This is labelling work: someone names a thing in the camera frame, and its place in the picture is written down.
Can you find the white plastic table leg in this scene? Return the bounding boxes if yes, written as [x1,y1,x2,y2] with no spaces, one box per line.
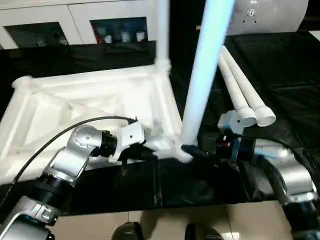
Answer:
[178,0,238,152]
[216,54,259,128]
[221,45,277,128]
[154,0,173,74]

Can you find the white plastic table top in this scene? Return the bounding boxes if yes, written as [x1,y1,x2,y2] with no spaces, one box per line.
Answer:
[0,63,195,188]

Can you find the black work mat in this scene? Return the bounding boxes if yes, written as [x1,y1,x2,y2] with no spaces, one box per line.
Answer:
[0,31,320,216]

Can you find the dark left robot foot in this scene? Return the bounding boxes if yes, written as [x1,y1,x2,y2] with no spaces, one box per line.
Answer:
[112,221,144,240]

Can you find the dark robot foot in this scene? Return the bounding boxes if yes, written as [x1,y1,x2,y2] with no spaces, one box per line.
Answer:
[112,221,144,240]
[184,221,224,240]

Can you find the dark right robot foot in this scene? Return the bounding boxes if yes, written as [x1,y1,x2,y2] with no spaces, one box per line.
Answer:
[184,221,224,240]

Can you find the black furniture with yellow label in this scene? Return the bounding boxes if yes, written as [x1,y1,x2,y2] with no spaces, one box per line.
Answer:
[169,0,209,51]

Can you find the white flat board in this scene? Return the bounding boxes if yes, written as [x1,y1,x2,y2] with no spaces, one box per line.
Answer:
[308,29,320,43]

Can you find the white glass-door cabinet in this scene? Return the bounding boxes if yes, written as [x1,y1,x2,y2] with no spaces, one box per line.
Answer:
[0,0,161,50]

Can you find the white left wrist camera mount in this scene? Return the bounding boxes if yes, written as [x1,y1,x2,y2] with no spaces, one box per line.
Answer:
[108,120,148,165]

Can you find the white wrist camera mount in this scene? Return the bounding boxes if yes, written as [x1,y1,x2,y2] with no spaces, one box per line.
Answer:
[216,109,245,138]
[108,120,148,165]

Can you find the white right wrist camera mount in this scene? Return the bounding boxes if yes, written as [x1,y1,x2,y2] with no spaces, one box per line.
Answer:
[216,109,245,138]

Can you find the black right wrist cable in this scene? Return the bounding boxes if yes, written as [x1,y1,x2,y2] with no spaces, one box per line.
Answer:
[231,133,320,192]

